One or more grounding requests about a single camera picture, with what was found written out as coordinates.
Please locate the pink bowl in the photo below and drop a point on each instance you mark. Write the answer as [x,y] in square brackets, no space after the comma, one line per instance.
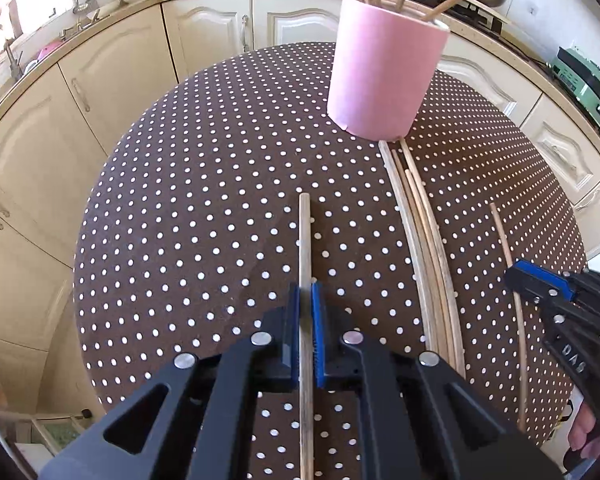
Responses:
[50,51]

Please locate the pink cup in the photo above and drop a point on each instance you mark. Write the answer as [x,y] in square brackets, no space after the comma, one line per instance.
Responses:
[380,75]

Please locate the bunch of wooden chopsticks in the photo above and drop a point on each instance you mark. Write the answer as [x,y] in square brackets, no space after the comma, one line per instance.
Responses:
[425,240]

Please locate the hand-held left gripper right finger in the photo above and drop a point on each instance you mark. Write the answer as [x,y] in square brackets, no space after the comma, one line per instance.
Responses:
[318,340]

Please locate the green countertop appliance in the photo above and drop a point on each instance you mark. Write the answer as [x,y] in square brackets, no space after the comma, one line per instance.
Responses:
[580,80]

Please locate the person's right hand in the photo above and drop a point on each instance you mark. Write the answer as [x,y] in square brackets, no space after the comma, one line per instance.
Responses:
[580,432]

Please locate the steel faucet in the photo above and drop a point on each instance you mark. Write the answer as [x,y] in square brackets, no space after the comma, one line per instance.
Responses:
[12,60]

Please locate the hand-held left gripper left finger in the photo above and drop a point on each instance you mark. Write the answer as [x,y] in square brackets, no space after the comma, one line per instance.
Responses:
[295,340]

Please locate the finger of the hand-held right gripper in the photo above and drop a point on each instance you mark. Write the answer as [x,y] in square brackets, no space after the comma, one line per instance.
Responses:
[520,285]
[545,280]

